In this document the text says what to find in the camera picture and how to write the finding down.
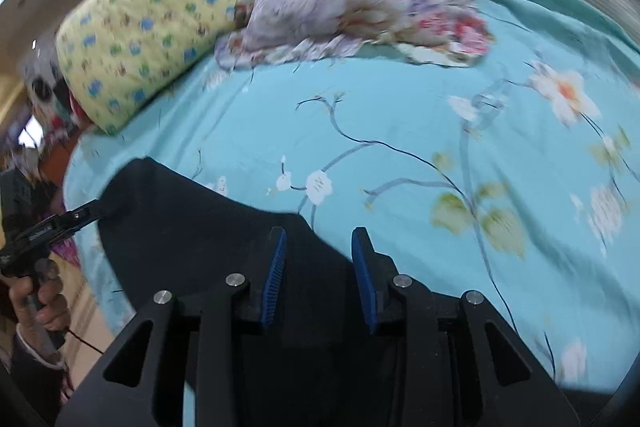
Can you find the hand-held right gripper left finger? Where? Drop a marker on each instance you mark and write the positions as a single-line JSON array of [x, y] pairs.
[[274, 277]]

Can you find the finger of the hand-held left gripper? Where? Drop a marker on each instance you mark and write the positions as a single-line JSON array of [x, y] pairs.
[[75, 218]]

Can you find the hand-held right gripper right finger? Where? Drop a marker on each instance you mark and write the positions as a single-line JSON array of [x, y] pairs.
[[364, 279]]

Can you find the black pants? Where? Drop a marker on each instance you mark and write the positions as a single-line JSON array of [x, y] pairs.
[[200, 227]]

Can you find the person's left forearm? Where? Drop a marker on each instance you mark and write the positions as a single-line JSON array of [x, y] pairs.
[[35, 372]]

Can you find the person's left hand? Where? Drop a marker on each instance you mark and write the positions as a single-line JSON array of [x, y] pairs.
[[42, 302]]

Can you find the turquoise floral bed sheet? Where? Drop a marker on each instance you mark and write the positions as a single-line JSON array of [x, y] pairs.
[[400, 157]]

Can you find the yellow patterned pillow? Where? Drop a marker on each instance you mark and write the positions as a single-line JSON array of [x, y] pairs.
[[155, 27]]

